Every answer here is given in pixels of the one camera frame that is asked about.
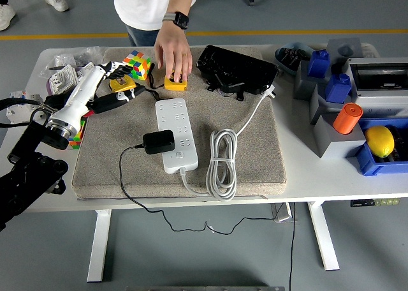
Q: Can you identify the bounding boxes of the blue bottle-shaped block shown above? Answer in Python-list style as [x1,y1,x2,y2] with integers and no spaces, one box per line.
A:
[307,49,331,79]
[324,73,352,104]

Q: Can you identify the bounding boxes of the black hanging cable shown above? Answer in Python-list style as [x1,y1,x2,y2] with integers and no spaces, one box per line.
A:
[288,203,297,291]

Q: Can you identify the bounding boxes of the grey block holder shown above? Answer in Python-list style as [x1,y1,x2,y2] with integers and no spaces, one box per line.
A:
[312,112,367,160]
[293,59,332,101]
[309,84,347,126]

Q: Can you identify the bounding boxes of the white power strip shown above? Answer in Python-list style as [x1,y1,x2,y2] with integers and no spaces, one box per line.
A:
[154,98,199,174]

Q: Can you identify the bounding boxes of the black glossy pouch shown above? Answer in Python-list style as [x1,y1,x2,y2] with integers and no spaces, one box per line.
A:
[195,45,278,101]

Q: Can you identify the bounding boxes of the blue-grey bowl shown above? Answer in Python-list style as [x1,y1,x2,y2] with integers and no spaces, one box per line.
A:
[274,41,316,77]

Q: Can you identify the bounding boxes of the beige fabric item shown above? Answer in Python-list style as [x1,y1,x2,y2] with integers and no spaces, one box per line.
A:
[361,42,381,59]

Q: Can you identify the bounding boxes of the white table leg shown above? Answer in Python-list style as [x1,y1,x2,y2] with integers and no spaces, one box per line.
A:
[87,209,112,283]
[307,201,340,272]

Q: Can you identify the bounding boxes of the person's left hand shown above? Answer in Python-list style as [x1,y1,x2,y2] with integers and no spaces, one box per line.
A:
[154,24,193,83]

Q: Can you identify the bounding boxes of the yellow lemon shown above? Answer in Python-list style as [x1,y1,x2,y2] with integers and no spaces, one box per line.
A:
[364,126,396,159]

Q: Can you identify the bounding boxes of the black wrist strap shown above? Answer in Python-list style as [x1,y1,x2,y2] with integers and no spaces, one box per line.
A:
[147,63,166,91]
[140,86,162,102]

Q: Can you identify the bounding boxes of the blue plastic bin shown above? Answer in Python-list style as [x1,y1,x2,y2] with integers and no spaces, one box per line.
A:
[346,117,408,177]

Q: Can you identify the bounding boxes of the silver metal box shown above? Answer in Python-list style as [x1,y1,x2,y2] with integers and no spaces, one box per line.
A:
[272,202,293,223]

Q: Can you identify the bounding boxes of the black plug adapter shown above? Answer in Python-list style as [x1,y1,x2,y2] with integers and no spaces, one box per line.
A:
[142,130,176,156]

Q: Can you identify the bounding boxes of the grey electrical distribution box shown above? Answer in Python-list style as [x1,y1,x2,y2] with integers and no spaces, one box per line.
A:
[342,57,408,119]

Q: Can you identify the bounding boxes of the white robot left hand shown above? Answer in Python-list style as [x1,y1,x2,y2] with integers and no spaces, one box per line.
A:
[47,61,147,137]

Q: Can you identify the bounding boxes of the thin black cord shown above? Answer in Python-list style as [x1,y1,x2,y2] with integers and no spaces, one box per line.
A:
[119,144,284,235]

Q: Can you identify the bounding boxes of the yellow tape measure marked five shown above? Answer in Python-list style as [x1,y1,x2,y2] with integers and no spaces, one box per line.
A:
[163,70,189,91]

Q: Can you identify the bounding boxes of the black table control panel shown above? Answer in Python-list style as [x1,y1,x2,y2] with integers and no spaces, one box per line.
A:
[350,197,401,208]

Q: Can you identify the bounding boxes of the black ribbed item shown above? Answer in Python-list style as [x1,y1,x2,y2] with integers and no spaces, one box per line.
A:
[390,126,408,163]

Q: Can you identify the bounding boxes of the dark small parts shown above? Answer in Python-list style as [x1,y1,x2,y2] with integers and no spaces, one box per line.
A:
[280,47,315,72]

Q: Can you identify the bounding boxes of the white wall socket panel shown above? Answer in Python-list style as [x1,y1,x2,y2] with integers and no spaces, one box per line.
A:
[47,64,79,93]
[75,62,96,81]

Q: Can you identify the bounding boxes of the yellow tape measure pictured label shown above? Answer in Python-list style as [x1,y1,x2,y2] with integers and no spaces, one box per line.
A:
[108,77,137,93]

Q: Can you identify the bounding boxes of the clear plastic bag of parts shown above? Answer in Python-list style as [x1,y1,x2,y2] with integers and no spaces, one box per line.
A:
[40,47,106,78]

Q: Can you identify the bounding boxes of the white circuit breaker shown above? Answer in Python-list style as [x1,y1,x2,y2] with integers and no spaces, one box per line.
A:
[6,90,44,124]

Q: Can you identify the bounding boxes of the white power strip cable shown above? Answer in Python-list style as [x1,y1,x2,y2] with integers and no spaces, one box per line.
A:
[179,84,277,202]

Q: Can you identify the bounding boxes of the orange cylinder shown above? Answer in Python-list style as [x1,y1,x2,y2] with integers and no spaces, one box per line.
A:
[333,102,364,135]

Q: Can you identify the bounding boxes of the large colourful puzzle cube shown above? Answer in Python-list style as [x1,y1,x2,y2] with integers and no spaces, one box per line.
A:
[122,50,152,81]

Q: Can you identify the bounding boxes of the grey-brown mat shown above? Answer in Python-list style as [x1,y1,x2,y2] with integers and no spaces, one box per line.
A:
[71,46,288,200]

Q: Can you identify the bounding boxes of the small colourful puzzle cube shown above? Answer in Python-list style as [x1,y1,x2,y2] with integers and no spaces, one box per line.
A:
[68,118,87,151]

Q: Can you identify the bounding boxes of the black smartwatch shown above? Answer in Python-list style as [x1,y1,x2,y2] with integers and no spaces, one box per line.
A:
[161,11,191,30]

